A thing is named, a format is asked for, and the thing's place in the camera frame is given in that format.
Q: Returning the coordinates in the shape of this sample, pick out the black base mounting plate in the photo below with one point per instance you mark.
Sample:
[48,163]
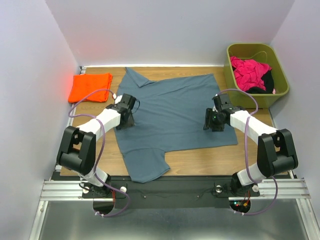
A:
[170,192]

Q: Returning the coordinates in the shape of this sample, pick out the crumpled pink t-shirt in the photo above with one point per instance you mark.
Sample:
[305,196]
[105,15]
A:
[248,73]

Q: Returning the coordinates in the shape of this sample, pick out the blue-grey t-shirt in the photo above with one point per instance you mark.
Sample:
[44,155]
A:
[170,116]

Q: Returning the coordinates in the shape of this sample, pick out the crumpled black t-shirt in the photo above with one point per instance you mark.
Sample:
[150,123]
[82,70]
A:
[269,85]

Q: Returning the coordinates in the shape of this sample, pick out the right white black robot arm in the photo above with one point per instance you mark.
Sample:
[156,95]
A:
[276,152]

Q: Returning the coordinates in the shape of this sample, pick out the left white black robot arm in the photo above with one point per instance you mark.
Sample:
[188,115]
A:
[81,147]

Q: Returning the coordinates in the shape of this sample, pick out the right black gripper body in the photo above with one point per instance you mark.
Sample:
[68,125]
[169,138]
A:
[216,124]

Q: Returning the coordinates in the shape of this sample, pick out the folded orange t-shirt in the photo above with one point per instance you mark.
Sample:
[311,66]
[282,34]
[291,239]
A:
[85,84]

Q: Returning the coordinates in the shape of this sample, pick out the olive green plastic bin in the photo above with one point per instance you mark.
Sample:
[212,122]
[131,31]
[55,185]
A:
[260,53]

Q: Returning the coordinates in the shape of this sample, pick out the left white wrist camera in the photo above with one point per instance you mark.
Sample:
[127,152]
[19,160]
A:
[117,98]

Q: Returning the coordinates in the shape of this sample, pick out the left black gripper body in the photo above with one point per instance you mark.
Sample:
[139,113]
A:
[128,119]

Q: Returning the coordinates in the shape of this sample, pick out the aluminium extrusion rail frame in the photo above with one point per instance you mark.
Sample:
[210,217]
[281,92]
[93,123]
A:
[282,211]

